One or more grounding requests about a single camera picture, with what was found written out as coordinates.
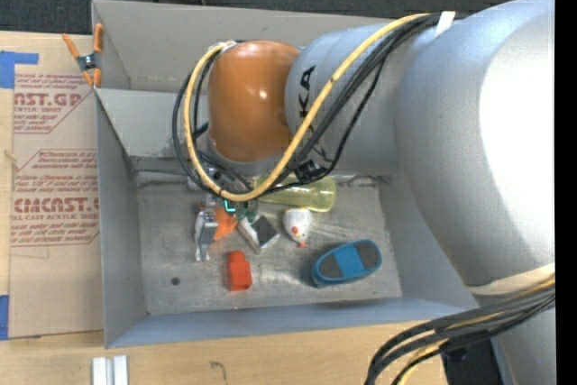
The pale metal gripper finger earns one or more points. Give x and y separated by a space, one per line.
208 234
198 241

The white and grey small box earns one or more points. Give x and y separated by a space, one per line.
263 232

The red block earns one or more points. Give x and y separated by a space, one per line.
239 271

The brown cardboard board red print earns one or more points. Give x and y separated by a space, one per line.
49 176

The orange toy piece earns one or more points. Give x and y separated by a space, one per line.
224 225

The grey metal bin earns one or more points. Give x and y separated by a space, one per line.
189 284

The blue and grey oval brush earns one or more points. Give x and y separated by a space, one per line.
346 263

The white toy chicken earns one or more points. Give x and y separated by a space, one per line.
297 223

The yellow clear plastic bottle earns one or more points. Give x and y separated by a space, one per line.
311 196

